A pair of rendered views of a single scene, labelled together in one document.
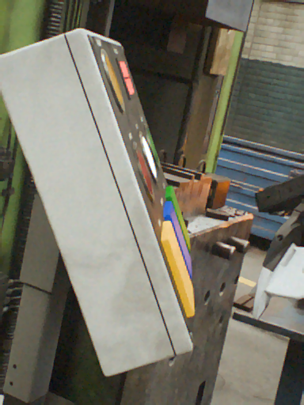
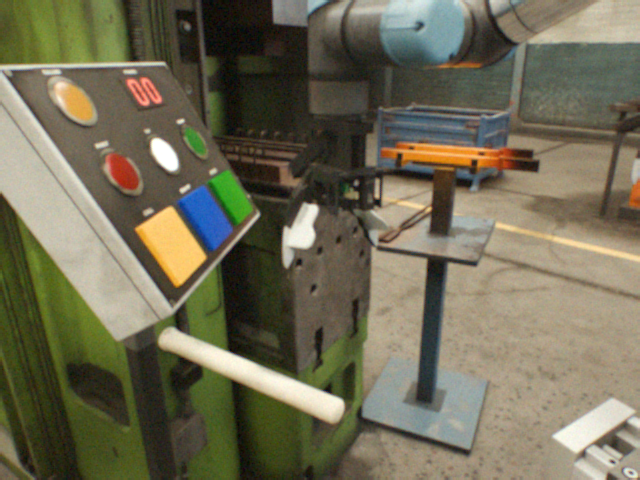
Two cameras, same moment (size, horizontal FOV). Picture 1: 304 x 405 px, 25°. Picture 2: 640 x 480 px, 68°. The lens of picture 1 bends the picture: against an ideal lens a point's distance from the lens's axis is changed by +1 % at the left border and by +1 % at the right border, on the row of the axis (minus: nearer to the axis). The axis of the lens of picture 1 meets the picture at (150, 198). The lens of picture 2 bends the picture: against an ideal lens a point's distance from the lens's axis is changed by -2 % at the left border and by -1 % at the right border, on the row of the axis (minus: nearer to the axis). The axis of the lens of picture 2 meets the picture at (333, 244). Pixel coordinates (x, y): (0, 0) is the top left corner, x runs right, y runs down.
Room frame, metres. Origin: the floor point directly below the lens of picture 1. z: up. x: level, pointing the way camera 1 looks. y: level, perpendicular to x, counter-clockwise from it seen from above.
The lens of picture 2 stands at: (0.15, -0.28, 1.20)
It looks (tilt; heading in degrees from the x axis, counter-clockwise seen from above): 21 degrees down; 7
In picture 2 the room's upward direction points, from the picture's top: straight up
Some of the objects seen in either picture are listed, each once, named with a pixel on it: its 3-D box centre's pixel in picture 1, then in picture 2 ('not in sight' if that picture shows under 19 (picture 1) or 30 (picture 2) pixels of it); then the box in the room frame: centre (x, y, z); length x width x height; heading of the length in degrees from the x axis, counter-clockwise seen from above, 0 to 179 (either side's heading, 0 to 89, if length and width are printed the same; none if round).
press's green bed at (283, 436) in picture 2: not in sight; (265, 376); (1.41, 0.11, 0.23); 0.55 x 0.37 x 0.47; 65
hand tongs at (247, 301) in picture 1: (278, 281); (420, 215); (1.78, -0.38, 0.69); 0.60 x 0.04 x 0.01; 155
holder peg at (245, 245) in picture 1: (237, 244); not in sight; (1.33, -0.19, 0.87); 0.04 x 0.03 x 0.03; 65
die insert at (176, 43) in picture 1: (110, 22); (227, 43); (1.39, 0.15, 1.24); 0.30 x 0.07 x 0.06; 65
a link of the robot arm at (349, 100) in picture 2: not in sight; (340, 99); (0.77, -0.21, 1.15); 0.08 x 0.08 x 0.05
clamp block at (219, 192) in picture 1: (195, 187); not in sight; (1.45, -0.09, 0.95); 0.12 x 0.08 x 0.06; 65
